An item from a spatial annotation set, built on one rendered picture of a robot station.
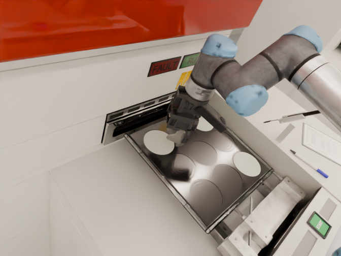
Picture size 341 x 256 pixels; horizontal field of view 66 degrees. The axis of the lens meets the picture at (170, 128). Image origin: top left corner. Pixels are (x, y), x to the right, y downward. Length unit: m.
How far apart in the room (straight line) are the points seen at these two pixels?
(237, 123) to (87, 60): 0.61
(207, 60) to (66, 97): 0.32
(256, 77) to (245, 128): 0.45
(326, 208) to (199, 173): 0.38
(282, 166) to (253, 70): 0.49
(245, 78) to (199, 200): 0.36
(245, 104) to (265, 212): 0.42
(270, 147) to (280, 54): 0.46
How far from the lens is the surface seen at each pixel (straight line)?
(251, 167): 0.92
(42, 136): 0.68
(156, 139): 0.82
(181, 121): 0.71
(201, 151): 0.86
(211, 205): 0.75
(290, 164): 0.97
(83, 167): 0.81
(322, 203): 0.92
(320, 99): 0.56
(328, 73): 0.57
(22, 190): 0.83
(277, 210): 0.90
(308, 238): 0.81
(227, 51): 0.59
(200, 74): 0.62
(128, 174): 0.82
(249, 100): 0.54
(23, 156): 0.71
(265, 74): 0.57
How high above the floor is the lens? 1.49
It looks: 42 degrees down
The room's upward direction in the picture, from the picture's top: 25 degrees clockwise
